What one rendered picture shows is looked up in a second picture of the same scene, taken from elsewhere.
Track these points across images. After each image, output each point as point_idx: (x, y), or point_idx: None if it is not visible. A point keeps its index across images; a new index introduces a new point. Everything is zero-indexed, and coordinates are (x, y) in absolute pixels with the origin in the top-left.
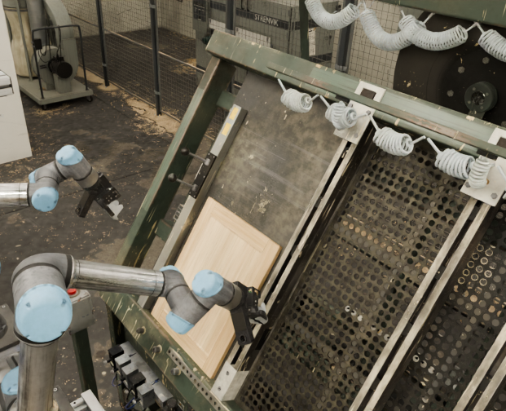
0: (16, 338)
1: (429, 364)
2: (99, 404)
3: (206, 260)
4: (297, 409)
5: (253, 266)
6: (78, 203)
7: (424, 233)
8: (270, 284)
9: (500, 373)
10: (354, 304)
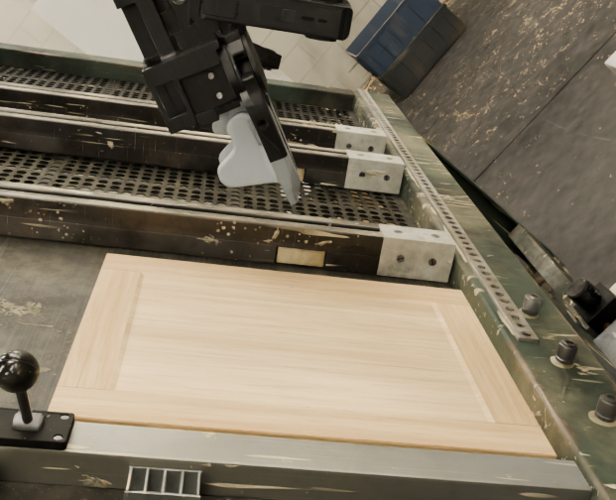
0: None
1: None
2: None
3: (252, 363)
4: (344, 215)
5: (181, 280)
6: (306, 0)
7: None
8: (187, 211)
9: (126, 98)
10: (141, 192)
